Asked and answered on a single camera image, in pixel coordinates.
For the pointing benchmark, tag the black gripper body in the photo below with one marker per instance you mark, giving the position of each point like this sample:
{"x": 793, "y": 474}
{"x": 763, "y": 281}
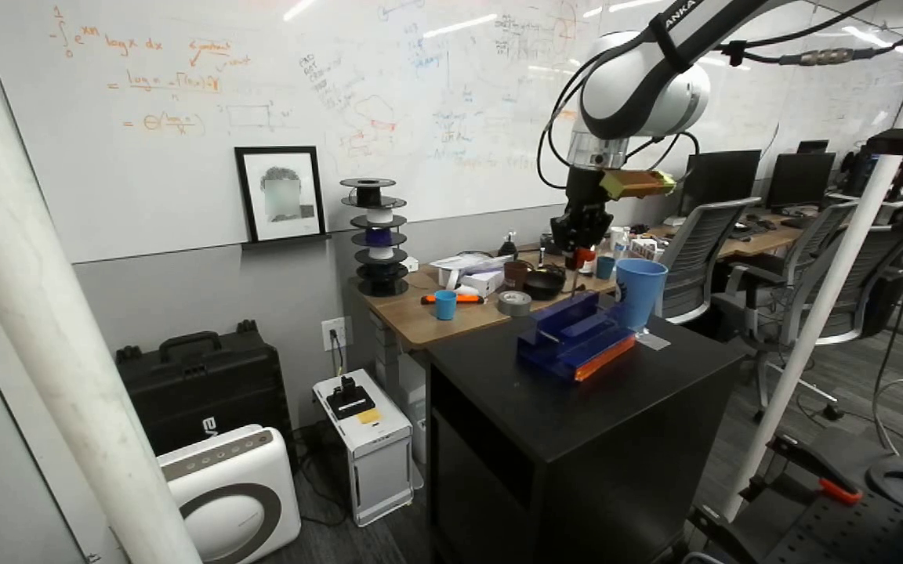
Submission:
{"x": 590, "y": 192}

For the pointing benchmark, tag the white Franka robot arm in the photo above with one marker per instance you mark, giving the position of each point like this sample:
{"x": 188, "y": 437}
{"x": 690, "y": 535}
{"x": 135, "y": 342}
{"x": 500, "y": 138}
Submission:
{"x": 644, "y": 89}

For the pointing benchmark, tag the large blue plastic cup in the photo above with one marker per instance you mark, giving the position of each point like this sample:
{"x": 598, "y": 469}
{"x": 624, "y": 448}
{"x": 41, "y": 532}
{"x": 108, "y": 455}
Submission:
{"x": 641, "y": 294}

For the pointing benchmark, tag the small blue cup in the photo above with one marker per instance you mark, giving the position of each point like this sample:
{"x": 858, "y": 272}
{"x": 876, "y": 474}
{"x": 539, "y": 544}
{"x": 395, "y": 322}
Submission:
{"x": 447, "y": 304}

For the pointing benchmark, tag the black bowl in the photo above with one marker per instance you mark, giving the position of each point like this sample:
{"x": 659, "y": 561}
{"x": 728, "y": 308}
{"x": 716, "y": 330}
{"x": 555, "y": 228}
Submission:
{"x": 545, "y": 284}

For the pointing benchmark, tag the grey tape roll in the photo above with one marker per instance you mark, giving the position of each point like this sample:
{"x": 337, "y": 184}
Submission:
{"x": 517, "y": 302}

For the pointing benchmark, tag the white cardboard box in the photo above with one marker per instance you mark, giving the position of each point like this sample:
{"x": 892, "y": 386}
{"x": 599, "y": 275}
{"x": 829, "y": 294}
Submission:
{"x": 473, "y": 272}

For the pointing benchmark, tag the blue and orange rack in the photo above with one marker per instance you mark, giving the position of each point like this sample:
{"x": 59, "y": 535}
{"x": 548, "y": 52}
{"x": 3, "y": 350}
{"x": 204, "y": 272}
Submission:
{"x": 572, "y": 340}

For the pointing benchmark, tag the grey mesh office chair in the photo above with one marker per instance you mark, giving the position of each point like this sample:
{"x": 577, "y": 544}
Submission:
{"x": 705, "y": 256}
{"x": 822, "y": 284}

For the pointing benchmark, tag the orange flat hand tool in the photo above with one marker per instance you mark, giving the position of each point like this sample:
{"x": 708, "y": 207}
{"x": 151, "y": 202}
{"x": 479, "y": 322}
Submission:
{"x": 468, "y": 300}

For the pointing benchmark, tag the black computer monitor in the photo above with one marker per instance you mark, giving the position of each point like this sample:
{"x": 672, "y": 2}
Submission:
{"x": 721, "y": 176}
{"x": 800, "y": 176}

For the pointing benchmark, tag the wooden desk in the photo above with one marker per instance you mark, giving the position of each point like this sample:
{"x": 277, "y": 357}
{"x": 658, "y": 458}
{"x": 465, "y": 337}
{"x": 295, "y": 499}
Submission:
{"x": 423, "y": 319}

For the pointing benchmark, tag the blue filament spool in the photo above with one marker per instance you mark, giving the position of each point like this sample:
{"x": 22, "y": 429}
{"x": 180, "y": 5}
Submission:
{"x": 382, "y": 238}

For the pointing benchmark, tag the white filament spool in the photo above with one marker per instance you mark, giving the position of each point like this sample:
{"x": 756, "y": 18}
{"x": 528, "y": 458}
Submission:
{"x": 382, "y": 258}
{"x": 379, "y": 218}

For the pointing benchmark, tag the empty black filament spool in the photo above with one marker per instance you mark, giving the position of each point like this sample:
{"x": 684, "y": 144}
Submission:
{"x": 368, "y": 188}

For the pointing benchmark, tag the black cabinet table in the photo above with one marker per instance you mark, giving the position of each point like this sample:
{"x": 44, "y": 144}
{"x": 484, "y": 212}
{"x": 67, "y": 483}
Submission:
{"x": 577, "y": 448}

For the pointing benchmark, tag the white tripod pole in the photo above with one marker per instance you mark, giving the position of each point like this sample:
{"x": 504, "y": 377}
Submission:
{"x": 44, "y": 314}
{"x": 829, "y": 302}

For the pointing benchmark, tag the black device on tower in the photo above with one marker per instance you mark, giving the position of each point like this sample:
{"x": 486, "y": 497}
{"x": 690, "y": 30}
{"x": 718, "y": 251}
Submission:
{"x": 350, "y": 398}

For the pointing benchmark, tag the black framed portrait picture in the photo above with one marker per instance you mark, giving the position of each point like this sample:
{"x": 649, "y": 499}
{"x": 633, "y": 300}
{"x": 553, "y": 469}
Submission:
{"x": 280, "y": 197}

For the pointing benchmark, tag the white computer tower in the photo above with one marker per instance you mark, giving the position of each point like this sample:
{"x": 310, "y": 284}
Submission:
{"x": 368, "y": 448}

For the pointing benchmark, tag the black clamp with orange grip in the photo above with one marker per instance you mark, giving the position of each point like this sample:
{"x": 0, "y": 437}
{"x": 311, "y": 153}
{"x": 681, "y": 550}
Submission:
{"x": 817, "y": 474}

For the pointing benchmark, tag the black hard carrying case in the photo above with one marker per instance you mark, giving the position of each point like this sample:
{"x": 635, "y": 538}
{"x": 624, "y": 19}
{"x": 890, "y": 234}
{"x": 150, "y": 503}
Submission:
{"x": 203, "y": 386}

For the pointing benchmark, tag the black perforated breadboard table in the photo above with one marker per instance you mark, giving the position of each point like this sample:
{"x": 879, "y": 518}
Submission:
{"x": 869, "y": 535}

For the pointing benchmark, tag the white round air purifier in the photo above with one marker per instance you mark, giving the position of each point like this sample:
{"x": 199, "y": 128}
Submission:
{"x": 232, "y": 497}

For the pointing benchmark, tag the white wall power outlet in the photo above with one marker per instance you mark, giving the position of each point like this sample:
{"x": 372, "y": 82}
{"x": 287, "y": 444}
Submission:
{"x": 333, "y": 332}

